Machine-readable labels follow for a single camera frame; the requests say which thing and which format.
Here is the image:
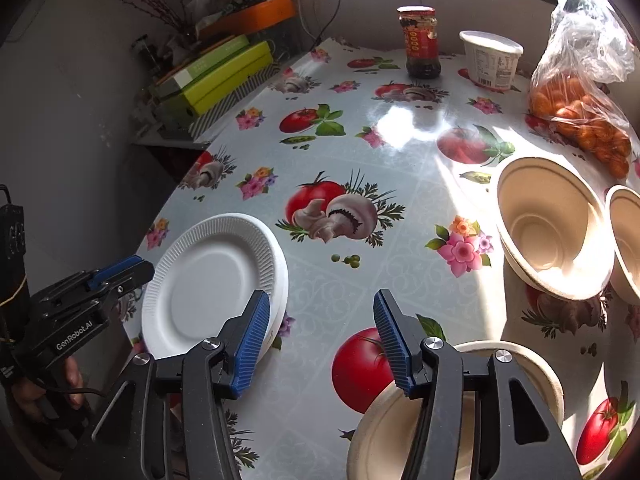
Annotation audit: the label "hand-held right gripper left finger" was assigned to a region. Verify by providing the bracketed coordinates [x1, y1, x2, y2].
[60, 289, 273, 480]

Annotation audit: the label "person's left hand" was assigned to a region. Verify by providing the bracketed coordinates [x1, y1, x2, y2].
[12, 357, 85, 423]

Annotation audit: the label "red label sauce jar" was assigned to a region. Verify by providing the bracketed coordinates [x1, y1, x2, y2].
[397, 5, 443, 80]

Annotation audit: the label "beige paper bowl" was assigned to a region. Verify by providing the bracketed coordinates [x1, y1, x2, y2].
[496, 156, 616, 301]
[346, 341, 565, 480]
[605, 185, 640, 306]

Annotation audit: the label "striped grey box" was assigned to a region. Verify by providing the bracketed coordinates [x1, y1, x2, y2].
[187, 62, 281, 141]

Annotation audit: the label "plastic bag of oranges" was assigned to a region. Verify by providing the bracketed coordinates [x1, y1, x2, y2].
[529, 0, 636, 181]

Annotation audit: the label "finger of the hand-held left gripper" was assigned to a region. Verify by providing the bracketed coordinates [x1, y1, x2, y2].
[102, 261, 155, 311]
[86, 255, 143, 291]

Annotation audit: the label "lime green flat box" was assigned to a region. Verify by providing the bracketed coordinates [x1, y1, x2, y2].
[160, 41, 273, 118]

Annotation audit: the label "white plastic tub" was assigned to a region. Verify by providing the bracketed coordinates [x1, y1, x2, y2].
[459, 30, 524, 92]

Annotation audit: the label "vegetable print tablecloth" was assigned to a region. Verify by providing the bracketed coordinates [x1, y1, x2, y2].
[122, 35, 640, 480]

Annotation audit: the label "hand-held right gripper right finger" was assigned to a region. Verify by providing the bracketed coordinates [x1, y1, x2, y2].
[372, 288, 583, 480]

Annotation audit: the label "dried branches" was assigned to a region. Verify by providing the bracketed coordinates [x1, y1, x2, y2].
[92, 0, 201, 46]

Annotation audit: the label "dark green flat box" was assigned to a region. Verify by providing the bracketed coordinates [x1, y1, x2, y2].
[150, 34, 251, 98]

